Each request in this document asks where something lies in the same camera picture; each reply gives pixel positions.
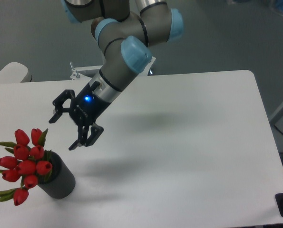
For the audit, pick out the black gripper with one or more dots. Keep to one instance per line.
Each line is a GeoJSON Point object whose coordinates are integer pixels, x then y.
{"type": "Point", "coordinates": [84, 109]}

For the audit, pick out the red tulip bouquet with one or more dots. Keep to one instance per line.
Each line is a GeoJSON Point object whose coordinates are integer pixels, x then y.
{"type": "Point", "coordinates": [29, 163]}

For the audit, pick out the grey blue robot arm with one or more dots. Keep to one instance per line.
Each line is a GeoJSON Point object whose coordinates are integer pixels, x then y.
{"type": "Point", "coordinates": [124, 37]}

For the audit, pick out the dark grey ribbed vase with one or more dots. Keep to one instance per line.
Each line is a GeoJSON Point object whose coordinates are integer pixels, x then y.
{"type": "Point", "coordinates": [61, 182]}

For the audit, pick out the white chair armrest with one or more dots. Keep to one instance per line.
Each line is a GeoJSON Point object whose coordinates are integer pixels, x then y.
{"type": "Point", "coordinates": [15, 72]}

